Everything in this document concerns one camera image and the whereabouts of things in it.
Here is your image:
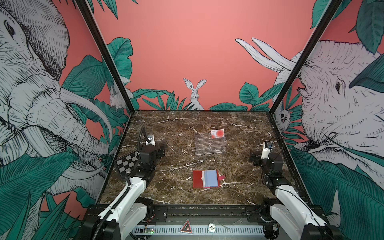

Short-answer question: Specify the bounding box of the black left corner frame post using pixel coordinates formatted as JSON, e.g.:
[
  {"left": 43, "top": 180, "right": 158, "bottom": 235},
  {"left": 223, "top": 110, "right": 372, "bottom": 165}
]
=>
[{"left": 75, "top": 0, "right": 135, "bottom": 115}]

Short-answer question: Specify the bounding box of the black white checkerboard calibration board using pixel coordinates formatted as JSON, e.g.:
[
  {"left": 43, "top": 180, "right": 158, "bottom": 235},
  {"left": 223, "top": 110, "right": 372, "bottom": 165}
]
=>
[{"left": 115, "top": 151, "right": 139, "bottom": 180}]

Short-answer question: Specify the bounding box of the clear acrylic compartment organizer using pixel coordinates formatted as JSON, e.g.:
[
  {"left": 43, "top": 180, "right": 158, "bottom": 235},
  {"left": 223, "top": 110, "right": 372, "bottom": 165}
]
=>
[{"left": 195, "top": 131, "right": 226, "bottom": 155}]

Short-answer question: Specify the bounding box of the red warning triangle sticker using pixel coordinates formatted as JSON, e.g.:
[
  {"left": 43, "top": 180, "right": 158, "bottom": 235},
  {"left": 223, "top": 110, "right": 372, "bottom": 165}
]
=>
[{"left": 180, "top": 219, "right": 193, "bottom": 234}]

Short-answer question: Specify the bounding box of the black right corner frame post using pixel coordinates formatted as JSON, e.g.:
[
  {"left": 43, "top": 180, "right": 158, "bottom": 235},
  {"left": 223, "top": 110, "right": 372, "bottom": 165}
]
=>
[{"left": 269, "top": 0, "right": 342, "bottom": 115}]

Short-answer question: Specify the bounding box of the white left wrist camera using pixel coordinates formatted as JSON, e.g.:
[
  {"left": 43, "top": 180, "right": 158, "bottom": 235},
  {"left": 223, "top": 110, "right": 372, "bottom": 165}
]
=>
[{"left": 146, "top": 134, "right": 156, "bottom": 146}]

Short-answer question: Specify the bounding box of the white ventilation grille strip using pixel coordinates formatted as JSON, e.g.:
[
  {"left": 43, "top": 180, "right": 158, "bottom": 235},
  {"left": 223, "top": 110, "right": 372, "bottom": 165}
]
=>
[{"left": 132, "top": 225, "right": 264, "bottom": 237}]

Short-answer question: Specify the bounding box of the black corner frame post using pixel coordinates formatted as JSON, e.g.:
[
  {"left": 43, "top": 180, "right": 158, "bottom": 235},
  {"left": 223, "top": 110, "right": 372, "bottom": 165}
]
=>
[
  {"left": 269, "top": 0, "right": 342, "bottom": 115},
  {"left": 75, "top": 0, "right": 135, "bottom": 115}
]

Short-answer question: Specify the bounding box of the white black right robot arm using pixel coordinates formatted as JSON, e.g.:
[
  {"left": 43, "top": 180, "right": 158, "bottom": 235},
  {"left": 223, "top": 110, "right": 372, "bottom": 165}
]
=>
[{"left": 249, "top": 149, "right": 343, "bottom": 240}]

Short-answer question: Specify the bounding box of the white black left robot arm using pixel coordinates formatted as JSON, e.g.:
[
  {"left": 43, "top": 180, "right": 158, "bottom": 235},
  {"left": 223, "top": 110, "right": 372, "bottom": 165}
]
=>
[{"left": 74, "top": 144, "right": 165, "bottom": 240}]

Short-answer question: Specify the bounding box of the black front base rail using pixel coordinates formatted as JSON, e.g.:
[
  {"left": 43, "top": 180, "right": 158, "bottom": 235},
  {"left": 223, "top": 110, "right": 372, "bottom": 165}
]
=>
[{"left": 83, "top": 203, "right": 325, "bottom": 224}]

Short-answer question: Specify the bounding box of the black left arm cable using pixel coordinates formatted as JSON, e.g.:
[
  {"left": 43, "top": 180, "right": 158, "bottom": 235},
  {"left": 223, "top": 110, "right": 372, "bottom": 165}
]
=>
[{"left": 136, "top": 125, "right": 149, "bottom": 154}]

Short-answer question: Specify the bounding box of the round white sticker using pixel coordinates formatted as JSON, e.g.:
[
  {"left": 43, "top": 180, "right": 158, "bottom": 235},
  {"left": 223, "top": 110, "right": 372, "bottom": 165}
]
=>
[{"left": 208, "top": 223, "right": 216, "bottom": 233}]

